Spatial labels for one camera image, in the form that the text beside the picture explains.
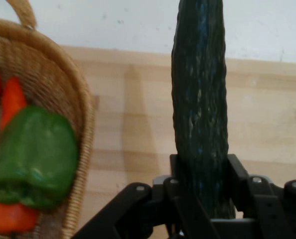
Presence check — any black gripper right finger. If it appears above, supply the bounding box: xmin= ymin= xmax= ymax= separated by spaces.
xmin=227 ymin=153 xmax=296 ymax=239

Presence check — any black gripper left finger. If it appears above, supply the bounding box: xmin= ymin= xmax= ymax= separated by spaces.
xmin=72 ymin=154 xmax=221 ymax=239

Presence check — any light wicker basket with handles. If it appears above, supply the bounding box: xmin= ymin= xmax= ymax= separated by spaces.
xmin=0 ymin=0 xmax=97 ymax=239

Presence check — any red-orange toy pepper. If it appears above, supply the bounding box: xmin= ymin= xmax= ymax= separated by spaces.
xmin=0 ymin=77 xmax=39 ymax=234

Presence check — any dark green toy cucumber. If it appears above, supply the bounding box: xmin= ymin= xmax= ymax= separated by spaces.
xmin=171 ymin=0 xmax=236 ymax=220

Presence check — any large green bell pepper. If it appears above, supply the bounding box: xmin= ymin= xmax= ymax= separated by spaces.
xmin=0 ymin=105 xmax=80 ymax=210

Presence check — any bamboo cutting board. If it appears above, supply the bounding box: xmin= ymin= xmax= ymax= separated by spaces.
xmin=58 ymin=45 xmax=296 ymax=239

